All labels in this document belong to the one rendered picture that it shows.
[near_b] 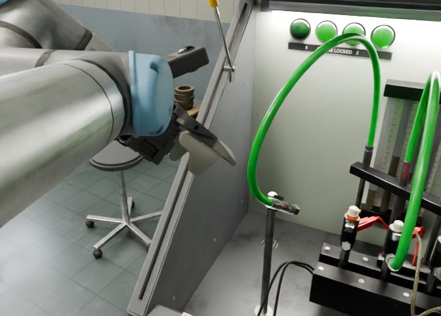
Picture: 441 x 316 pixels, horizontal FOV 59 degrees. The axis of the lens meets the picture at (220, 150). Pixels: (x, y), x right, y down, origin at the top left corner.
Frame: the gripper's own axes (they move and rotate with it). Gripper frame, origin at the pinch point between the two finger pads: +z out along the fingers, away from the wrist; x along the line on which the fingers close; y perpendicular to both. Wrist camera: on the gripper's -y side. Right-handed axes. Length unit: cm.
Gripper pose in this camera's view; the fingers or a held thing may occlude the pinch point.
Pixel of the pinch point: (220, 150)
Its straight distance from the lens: 59.9
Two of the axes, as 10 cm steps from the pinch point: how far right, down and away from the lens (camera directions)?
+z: 6.8, 5.3, 5.0
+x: 4.7, 2.1, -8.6
